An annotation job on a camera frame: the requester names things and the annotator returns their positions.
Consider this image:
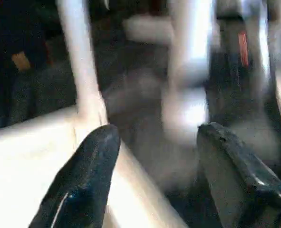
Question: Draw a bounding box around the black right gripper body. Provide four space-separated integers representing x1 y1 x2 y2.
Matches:
205 14 255 120

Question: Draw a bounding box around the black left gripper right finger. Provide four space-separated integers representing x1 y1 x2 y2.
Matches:
196 122 281 228

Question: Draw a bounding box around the small tan label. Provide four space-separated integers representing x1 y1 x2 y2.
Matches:
11 53 31 72

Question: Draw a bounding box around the white plastic table top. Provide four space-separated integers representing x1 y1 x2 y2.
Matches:
0 104 191 228

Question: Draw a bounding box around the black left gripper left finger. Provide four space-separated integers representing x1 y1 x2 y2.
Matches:
28 124 121 228

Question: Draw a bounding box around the white plastic table leg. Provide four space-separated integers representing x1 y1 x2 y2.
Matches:
167 0 213 125
56 0 109 126

